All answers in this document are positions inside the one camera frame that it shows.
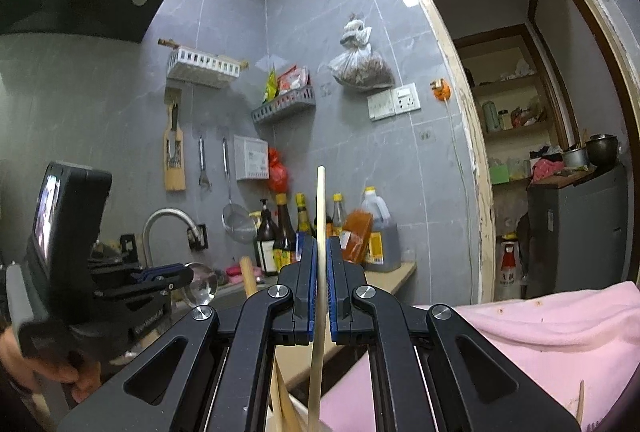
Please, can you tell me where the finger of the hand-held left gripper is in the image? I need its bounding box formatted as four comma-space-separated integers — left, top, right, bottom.
90, 263, 189, 281
92, 273, 194, 299

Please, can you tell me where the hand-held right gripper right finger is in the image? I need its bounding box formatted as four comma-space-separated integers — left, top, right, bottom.
327, 235, 583, 432

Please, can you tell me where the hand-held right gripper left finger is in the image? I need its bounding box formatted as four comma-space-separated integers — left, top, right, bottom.
57, 235, 318, 432

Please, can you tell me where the metal spoon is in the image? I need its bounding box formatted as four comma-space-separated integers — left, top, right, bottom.
182, 262, 219, 308

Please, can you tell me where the white plastic utensil holder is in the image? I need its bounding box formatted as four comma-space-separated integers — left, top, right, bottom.
287, 389, 321, 432

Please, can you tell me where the person's left hand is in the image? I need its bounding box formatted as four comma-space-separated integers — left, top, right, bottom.
0, 324, 103, 405

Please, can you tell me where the steel faucet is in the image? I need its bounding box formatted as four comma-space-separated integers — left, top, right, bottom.
142, 208, 201, 268

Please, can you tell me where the tall soy sauce bottle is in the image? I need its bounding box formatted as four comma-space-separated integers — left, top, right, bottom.
272, 193, 299, 270

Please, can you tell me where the dark pump bottle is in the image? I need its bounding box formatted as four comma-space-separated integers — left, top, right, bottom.
254, 199, 280, 275

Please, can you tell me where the cooking oil jug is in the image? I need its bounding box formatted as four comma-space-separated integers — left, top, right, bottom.
360, 186, 402, 273

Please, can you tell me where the yellow cap dark bottle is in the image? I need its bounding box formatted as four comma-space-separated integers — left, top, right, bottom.
294, 193, 314, 240

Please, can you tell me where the yellow cap clear bottle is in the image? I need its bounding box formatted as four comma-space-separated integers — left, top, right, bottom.
331, 193, 348, 238

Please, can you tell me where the metal mesh strainer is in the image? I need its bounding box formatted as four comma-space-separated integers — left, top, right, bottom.
221, 138, 256, 243

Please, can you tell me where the wooden knife holder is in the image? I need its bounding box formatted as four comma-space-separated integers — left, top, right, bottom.
162, 88, 187, 192

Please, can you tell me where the metal peeler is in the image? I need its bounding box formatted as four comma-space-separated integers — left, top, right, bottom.
197, 135, 212, 190

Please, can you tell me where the red plastic bag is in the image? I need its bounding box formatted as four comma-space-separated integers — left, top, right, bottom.
267, 147, 290, 193

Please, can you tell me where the pink blanket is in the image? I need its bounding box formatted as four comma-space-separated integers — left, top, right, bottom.
320, 281, 640, 432

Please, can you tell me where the red label white jug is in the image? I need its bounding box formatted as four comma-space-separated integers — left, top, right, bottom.
497, 235, 523, 300

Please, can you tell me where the yellow green snack packet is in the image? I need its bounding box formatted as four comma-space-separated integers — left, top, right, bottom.
263, 67, 279, 106

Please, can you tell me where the red snack packet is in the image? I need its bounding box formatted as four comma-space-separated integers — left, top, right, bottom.
276, 66, 311, 96

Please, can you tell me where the clear plastic bag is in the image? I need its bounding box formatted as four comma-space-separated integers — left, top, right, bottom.
327, 12, 396, 90

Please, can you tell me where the green jar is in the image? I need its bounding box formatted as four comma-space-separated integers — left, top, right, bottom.
482, 101, 501, 133

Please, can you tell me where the pink cloth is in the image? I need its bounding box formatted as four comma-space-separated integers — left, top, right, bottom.
531, 158, 566, 183

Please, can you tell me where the grey cabinet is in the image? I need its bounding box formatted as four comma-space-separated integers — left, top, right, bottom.
525, 165, 631, 298

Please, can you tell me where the steel pot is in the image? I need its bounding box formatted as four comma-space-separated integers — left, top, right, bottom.
562, 147, 590, 169

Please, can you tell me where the wooden shelf unit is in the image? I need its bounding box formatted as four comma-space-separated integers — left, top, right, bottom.
452, 25, 576, 185

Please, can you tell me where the dark metal pot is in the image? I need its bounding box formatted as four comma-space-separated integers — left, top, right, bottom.
585, 135, 619, 168

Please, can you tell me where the black wall socket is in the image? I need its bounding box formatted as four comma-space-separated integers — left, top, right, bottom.
187, 223, 208, 250

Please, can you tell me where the white perforated wall box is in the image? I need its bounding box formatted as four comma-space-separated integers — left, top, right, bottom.
233, 135, 271, 183

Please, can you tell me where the wooden door frame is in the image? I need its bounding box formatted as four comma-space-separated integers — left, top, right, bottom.
390, 0, 640, 308

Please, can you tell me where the grey wall rack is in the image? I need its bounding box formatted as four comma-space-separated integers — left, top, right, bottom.
251, 85, 317, 125

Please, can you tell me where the white wall switch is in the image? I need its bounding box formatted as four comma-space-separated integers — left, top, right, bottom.
367, 91, 396, 120

